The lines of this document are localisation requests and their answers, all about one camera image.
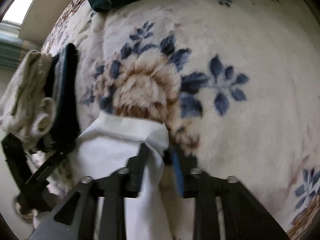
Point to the floral bed blanket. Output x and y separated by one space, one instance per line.
236 82

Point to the black white folded garment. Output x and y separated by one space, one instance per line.
60 86

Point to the beige folded garment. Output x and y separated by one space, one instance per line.
25 110

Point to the white polo shirt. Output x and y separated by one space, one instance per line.
132 149

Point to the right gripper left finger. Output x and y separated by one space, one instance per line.
136 167

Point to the window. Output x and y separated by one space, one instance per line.
17 11

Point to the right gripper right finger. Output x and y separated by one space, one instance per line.
182 167

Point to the left green curtain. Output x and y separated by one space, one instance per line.
13 50

